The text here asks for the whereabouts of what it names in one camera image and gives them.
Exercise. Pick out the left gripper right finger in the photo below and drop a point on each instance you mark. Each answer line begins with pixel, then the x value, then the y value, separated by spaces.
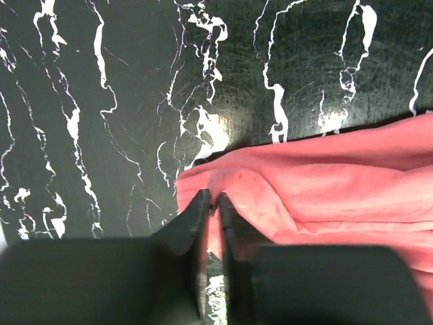
pixel 239 238

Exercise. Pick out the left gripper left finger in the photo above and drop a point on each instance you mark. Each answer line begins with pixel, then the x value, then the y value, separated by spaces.
pixel 180 296

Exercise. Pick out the red t-shirt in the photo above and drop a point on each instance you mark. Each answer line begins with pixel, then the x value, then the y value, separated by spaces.
pixel 372 186

